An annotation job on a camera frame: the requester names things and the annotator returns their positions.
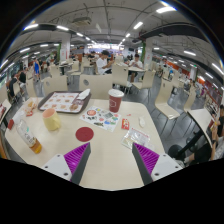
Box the white plastic spoon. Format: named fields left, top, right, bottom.
left=139, top=117, right=146, bottom=128

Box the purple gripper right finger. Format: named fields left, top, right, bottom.
left=131, top=142, right=184, bottom=186

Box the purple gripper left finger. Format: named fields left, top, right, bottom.
left=42, top=142, right=92, bottom=186

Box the beige chair at right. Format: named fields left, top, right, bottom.
left=155, top=79, right=180, bottom=122

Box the plastic bottle with orange drink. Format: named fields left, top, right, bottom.
left=16, top=120, right=42, bottom=154

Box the yellow mug with pink lid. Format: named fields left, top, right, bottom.
left=42, top=108, right=61, bottom=131

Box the red round coaster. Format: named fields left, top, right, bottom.
left=75, top=127, right=94, bottom=142

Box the crumpled white napkin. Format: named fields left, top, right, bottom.
left=77, top=89, right=90, bottom=100

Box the clear plastic wrapper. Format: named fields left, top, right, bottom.
left=121, top=128, right=150, bottom=149

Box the beige chair behind table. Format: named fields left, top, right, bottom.
left=79, top=74, right=112, bottom=100

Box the seated person in white shirt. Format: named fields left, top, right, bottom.
left=96, top=50, right=111, bottom=75

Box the dark food tray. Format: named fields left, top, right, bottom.
left=38, top=91, right=91, bottom=114

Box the beige chair at left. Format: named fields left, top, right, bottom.
left=43, top=76, right=68, bottom=95

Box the small red sauce packet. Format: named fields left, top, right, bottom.
left=121, top=119, right=130, bottom=130

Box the red paper cup with lid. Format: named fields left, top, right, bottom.
left=108, top=89, right=124, bottom=112

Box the neighbouring beige table at right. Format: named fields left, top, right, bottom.
left=175, top=109, right=212, bottom=159

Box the food wrapper on table left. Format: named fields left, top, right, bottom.
left=23, top=101, right=37, bottom=116

